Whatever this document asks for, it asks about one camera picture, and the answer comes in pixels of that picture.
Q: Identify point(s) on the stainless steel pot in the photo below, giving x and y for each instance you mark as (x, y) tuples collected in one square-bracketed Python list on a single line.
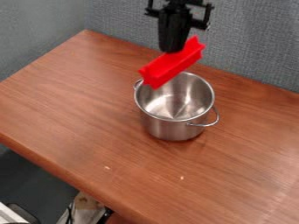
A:
[(180, 109)]

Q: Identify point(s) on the red plastic block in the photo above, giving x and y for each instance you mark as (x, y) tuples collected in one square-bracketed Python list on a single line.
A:
[(165, 67)]

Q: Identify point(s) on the wooden table leg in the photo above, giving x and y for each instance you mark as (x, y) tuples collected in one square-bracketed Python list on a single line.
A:
[(85, 211)]

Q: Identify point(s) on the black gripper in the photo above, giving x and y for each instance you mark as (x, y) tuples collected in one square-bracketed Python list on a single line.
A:
[(177, 13)]

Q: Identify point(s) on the white object at corner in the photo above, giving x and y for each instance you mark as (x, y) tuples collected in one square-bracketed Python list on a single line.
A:
[(13, 214)]

